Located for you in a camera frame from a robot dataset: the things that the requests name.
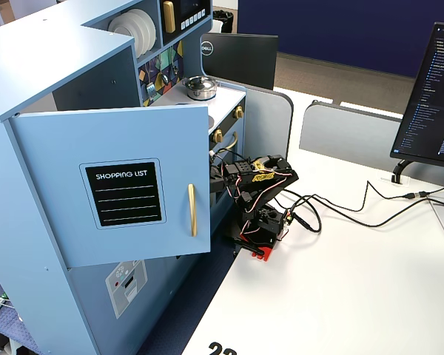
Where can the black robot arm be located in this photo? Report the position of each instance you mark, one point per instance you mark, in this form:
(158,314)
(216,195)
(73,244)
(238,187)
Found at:
(277,177)

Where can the blue shopping list cabinet door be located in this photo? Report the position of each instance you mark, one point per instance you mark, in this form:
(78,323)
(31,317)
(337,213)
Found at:
(59,203)

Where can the gold stove knob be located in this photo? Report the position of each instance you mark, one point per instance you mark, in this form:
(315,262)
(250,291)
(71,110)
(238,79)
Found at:
(238,112)
(218,137)

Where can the gray desk divider panel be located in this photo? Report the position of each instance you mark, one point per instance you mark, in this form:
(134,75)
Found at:
(336,129)
(270,122)

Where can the red table clamp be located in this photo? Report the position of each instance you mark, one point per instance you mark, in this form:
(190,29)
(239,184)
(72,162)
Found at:
(268,254)

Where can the steel pot with lid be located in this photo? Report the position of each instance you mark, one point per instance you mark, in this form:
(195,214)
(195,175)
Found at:
(200,88)

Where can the slotted metal spatula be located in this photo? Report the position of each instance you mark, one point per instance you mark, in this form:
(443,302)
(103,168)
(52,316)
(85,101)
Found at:
(150,88)

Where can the metal ladle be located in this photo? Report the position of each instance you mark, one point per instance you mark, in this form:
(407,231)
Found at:
(164,78)

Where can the metal spoon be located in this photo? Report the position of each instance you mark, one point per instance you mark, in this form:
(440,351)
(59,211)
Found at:
(175,69)

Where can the black Dell monitor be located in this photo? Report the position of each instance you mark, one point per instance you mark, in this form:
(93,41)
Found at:
(240,59)

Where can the black trash bin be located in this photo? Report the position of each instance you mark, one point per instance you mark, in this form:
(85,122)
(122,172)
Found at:
(222,18)

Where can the white toy plate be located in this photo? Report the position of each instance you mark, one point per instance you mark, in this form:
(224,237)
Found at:
(126,29)
(154,30)
(147,30)

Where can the black toy microwave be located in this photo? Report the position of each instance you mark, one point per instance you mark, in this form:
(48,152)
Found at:
(178,11)

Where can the blue wooden toy kitchen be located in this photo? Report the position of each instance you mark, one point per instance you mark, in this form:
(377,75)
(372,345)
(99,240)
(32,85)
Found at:
(22,74)

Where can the lit computer monitor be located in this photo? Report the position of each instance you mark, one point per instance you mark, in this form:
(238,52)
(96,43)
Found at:
(429,92)

